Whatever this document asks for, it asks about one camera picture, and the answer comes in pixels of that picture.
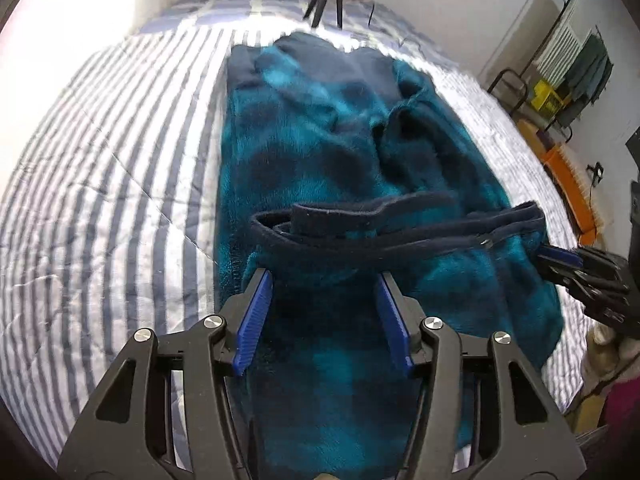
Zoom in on teal plaid fleece jacket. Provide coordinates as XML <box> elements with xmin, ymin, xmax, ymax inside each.
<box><xmin>216</xmin><ymin>32</ymin><xmax>564</xmax><ymax>479</ymax></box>

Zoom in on grey green hanging clothes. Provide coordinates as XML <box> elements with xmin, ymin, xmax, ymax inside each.
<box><xmin>563</xmin><ymin>34</ymin><xmax>614</xmax><ymax>104</ymax></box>

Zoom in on black metal clothes rack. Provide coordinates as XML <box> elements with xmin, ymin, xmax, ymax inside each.
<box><xmin>485</xmin><ymin>0</ymin><xmax>614</xmax><ymax>142</ymax></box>

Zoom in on right hand in grey glove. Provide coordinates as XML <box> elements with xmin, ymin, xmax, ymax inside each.
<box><xmin>579</xmin><ymin>322</ymin><xmax>639</xmax><ymax>398</ymax></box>

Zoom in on orange storage box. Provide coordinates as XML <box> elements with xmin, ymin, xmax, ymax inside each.
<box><xmin>515</xmin><ymin>118</ymin><xmax>606</xmax><ymax>245</ymax></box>

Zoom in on blue white striped quilt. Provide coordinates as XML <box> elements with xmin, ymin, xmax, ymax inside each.
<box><xmin>1</xmin><ymin>25</ymin><xmax>589</xmax><ymax>478</ymax></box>

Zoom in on yellow box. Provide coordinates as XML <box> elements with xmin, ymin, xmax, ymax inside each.
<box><xmin>529</xmin><ymin>79</ymin><xmax>566</xmax><ymax>120</ymax></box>

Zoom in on blue checked bed sheet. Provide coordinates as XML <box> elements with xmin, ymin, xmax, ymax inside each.
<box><xmin>139</xmin><ymin>0</ymin><xmax>456</xmax><ymax>66</ymax></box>

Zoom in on black cable on bed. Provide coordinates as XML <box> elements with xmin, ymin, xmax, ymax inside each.
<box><xmin>366</xmin><ymin>1</ymin><xmax>426</xmax><ymax>51</ymax></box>

